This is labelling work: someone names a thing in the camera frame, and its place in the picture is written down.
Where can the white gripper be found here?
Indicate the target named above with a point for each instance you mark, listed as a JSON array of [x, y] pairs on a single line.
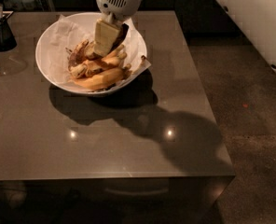
[[120, 2]]

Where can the small yellow banana bunch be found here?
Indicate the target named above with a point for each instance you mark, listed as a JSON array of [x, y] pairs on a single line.
[[89, 67]]

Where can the white paper liner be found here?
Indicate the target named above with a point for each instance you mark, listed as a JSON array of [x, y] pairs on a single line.
[[63, 38]]

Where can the brown banana left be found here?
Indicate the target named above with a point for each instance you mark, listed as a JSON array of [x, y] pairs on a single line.
[[77, 56]]

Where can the white bowl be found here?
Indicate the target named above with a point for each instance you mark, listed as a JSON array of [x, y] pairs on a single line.
[[51, 47]]

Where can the black mesh cup holder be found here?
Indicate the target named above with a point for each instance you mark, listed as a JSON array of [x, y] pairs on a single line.
[[0, 31]]

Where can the large yellow banana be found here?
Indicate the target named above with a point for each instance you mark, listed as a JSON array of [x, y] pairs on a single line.
[[102, 80]]

